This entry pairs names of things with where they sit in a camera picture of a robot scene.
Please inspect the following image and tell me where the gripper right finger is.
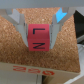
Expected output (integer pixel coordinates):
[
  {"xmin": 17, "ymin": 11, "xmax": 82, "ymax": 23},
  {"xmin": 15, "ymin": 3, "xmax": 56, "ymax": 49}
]
[{"xmin": 49, "ymin": 6, "xmax": 78, "ymax": 48}]

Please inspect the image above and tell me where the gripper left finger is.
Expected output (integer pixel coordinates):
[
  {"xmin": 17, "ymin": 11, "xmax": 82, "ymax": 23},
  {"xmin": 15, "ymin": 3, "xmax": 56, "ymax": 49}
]
[{"xmin": 0, "ymin": 7, "xmax": 30, "ymax": 48}]

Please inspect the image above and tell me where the pink block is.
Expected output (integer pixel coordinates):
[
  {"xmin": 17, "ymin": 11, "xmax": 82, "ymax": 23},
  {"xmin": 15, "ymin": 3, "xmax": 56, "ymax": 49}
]
[{"xmin": 27, "ymin": 22, "xmax": 52, "ymax": 53}]

